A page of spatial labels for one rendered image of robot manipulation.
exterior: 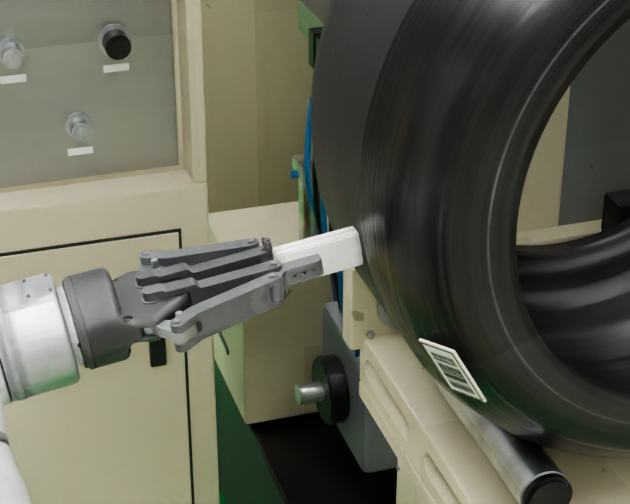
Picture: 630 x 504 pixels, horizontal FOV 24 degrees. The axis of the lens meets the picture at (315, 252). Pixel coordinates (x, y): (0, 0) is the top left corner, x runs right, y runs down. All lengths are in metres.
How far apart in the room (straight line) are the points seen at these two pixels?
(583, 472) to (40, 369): 0.58
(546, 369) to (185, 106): 0.73
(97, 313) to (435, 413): 0.42
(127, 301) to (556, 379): 0.34
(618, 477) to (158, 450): 0.72
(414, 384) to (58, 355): 0.46
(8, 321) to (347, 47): 0.34
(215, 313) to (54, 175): 0.70
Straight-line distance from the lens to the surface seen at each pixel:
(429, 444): 1.37
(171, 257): 1.18
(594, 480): 1.44
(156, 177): 1.79
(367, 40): 1.13
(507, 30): 1.03
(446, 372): 1.15
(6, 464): 1.09
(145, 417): 1.91
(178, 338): 1.10
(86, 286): 1.12
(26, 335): 1.10
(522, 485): 1.24
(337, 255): 1.17
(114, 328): 1.11
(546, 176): 1.54
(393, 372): 1.46
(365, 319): 1.50
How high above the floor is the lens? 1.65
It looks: 28 degrees down
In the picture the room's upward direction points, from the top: straight up
